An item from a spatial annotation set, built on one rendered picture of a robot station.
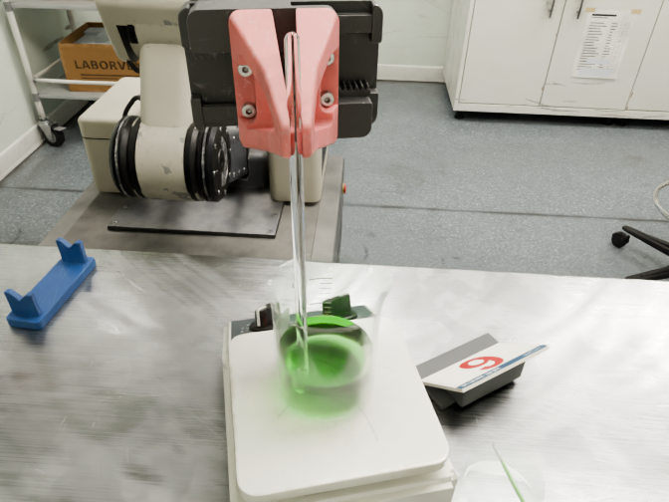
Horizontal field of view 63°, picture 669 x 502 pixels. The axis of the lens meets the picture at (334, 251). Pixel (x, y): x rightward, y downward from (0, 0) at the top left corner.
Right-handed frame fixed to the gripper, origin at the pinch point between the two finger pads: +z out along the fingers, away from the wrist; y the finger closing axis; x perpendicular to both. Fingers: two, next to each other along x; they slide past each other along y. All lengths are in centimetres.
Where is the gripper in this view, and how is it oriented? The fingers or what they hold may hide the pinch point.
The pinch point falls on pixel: (295, 133)
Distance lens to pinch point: 23.2
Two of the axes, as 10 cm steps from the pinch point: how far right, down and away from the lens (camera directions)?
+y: 9.9, -0.7, 1.1
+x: -0.1, 8.0, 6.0
